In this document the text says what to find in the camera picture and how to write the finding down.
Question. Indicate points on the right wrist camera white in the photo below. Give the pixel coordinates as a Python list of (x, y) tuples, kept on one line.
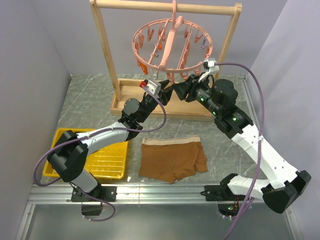
[(211, 67)]

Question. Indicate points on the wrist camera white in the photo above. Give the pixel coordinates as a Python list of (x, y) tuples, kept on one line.
[(151, 86), (211, 67)]

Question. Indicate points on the brown underwear beige waistband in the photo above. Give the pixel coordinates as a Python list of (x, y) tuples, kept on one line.
[(173, 159)]

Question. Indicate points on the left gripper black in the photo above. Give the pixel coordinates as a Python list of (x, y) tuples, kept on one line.
[(165, 93)]

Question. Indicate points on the aluminium rail frame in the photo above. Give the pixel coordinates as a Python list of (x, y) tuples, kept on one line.
[(145, 209)]

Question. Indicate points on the yellow plastic tray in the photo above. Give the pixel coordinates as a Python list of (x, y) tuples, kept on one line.
[(106, 163)]

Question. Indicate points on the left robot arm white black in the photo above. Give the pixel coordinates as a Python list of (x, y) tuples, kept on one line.
[(70, 153)]

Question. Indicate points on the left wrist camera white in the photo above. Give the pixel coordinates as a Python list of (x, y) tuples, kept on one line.
[(151, 86)]

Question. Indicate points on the pink round clip hanger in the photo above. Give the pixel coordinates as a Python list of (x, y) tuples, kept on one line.
[(163, 32)]

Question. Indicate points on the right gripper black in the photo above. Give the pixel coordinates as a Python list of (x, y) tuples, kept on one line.
[(182, 88)]

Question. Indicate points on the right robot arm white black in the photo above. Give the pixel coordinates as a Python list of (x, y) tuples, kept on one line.
[(284, 183)]

